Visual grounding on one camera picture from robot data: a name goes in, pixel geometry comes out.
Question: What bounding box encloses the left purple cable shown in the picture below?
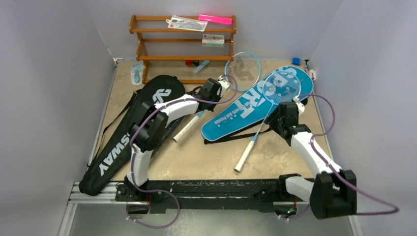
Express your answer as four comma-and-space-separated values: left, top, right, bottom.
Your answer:
125, 74, 239, 229

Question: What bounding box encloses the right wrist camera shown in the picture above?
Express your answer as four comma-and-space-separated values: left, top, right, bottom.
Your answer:
292, 96, 305, 115

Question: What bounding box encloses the light blue packaged item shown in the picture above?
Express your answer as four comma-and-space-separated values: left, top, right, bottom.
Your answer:
130, 62, 144, 86

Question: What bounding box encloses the black Crossway racket bag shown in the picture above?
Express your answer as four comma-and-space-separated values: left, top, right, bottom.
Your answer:
79, 75, 186, 197

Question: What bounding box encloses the pink bar on shelf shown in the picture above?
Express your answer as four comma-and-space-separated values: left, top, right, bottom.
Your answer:
198, 14, 233, 25

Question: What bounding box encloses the light blue strip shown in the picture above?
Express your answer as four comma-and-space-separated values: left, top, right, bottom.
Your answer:
193, 60, 209, 74

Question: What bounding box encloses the red black small object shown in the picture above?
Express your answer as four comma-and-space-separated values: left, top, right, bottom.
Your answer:
185, 60, 200, 66

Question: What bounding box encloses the blue racket bag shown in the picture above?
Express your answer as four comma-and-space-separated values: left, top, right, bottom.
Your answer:
200, 65, 314, 145

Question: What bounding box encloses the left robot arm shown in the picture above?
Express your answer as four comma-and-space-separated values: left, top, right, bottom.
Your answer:
124, 77, 231, 201

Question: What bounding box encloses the small blue cube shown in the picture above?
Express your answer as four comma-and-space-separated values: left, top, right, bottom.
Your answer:
292, 58, 301, 66

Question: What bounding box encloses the light blue badminton racket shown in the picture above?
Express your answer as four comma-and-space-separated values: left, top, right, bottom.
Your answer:
173, 51, 262, 143

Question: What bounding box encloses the small pink white object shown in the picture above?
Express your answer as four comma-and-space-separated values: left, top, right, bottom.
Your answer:
308, 69, 316, 81

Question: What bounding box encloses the wooden shelf rack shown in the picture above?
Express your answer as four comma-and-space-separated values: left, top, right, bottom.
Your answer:
129, 15, 237, 84

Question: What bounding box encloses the white blister package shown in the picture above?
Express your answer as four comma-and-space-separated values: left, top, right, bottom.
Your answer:
166, 16, 208, 32

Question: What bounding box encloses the white green box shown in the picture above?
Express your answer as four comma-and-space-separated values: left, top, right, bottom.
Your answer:
202, 34, 225, 48

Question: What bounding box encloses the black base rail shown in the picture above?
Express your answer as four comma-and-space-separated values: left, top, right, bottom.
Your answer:
68, 176, 355, 216

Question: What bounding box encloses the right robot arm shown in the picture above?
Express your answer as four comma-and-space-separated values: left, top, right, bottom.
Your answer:
265, 102, 357, 219

